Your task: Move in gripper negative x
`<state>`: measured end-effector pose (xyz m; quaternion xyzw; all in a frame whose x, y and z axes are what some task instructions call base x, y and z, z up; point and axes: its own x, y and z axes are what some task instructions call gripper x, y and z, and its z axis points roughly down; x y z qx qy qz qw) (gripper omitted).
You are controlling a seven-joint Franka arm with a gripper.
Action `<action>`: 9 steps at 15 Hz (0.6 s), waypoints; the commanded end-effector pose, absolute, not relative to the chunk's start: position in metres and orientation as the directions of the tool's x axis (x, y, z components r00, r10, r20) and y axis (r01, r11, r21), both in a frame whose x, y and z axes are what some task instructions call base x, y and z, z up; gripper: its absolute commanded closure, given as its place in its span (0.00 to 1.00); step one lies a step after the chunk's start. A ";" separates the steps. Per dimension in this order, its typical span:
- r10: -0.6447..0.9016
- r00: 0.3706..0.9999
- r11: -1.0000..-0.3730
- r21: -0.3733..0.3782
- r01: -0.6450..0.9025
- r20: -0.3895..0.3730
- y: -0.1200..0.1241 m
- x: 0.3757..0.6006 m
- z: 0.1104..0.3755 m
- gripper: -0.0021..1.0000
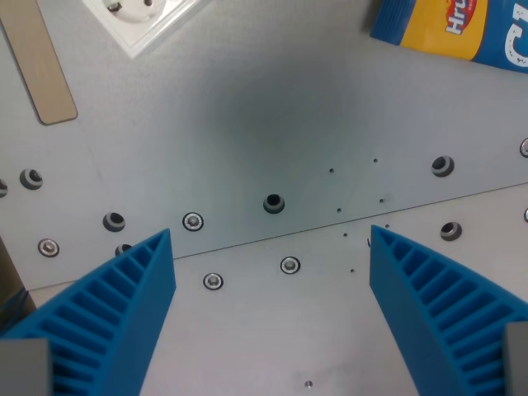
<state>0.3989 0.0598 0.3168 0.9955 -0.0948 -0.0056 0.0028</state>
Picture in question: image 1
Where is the flat beige wooden strip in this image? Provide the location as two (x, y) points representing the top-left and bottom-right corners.
(0, 0), (79, 125)

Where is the blue and yellow snack bag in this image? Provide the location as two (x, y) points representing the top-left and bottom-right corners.
(369, 0), (528, 76)

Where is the brown box with blue cord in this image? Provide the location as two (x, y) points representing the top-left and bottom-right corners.
(0, 236), (37, 333)

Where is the white wall power socket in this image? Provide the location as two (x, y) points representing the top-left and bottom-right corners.
(81, 0), (204, 59)

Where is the grey rubber hole grommet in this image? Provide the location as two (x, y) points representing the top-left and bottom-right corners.
(431, 154), (455, 179)
(439, 221), (464, 243)

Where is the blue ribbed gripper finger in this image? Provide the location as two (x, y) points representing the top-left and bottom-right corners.
(368, 224), (528, 396)
(0, 228), (177, 396)

